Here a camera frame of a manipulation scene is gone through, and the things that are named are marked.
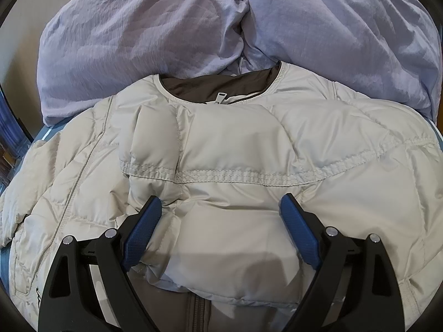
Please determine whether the lavender pillow near door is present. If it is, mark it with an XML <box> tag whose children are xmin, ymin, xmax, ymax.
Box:
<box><xmin>239</xmin><ymin>0</ymin><xmax>442</xmax><ymax>119</ymax></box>

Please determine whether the beige puffer jacket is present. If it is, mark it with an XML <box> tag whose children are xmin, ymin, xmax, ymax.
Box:
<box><xmin>1</xmin><ymin>63</ymin><xmax>442</xmax><ymax>331</ymax></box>

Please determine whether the lavender pillow near window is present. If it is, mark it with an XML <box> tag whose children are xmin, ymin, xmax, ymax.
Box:
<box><xmin>37</xmin><ymin>0</ymin><xmax>249</xmax><ymax>126</ymax></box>

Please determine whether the blue striped bed mattress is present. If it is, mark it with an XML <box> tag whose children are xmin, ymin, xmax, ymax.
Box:
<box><xmin>0</xmin><ymin>117</ymin><xmax>443</xmax><ymax>332</ymax></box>

